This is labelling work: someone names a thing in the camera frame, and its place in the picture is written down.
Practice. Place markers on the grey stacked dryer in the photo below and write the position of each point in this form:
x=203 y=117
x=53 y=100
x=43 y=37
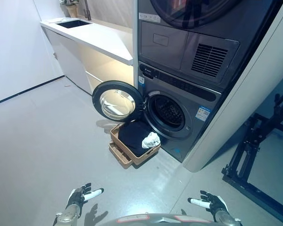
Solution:
x=169 y=44

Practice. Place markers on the grey front-load washing machine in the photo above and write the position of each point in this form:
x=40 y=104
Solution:
x=202 y=131

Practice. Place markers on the blue energy label sticker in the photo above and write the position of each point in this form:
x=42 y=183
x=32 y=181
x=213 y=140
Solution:
x=202 y=113

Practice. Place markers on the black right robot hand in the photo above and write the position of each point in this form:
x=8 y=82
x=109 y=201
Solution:
x=215 y=203

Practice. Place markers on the small woven basket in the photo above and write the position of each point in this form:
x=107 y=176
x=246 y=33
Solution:
x=122 y=161

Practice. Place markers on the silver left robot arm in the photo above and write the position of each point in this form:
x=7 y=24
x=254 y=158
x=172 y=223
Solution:
x=67 y=215

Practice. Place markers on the white appliance enclosure panel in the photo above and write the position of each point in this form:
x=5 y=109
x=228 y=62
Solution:
x=245 y=99

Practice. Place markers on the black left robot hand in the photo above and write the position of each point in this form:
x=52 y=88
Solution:
x=77 y=197

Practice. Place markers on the metal faucet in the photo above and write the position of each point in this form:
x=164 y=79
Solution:
x=86 y=9

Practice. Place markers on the black clothes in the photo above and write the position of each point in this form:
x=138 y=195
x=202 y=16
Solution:
x=130 y=139

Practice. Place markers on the black sink basin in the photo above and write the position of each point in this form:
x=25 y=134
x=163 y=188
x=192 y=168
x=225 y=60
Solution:
x=73 y=24

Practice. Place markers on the white cloth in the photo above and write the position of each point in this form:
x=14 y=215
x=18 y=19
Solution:
x=151 y=141

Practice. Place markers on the round washing machine door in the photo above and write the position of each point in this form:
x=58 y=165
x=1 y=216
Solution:
x=97 y=101

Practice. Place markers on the white counter cabinet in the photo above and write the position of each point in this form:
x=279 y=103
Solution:
x=68 y=61

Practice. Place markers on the silver robot torso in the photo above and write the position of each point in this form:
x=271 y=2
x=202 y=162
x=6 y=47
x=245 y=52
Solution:
x=162 y=220

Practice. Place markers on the black metal frame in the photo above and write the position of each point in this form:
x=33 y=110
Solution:
x=240 y=150

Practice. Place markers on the large woven laundry basket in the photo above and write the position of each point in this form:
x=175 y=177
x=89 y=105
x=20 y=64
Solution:
x=141 y=157

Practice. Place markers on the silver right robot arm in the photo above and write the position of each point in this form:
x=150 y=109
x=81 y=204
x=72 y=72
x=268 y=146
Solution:
x=226 y=219

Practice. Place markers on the beige plant vase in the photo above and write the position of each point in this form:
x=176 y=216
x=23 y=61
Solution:
x=72 y=10

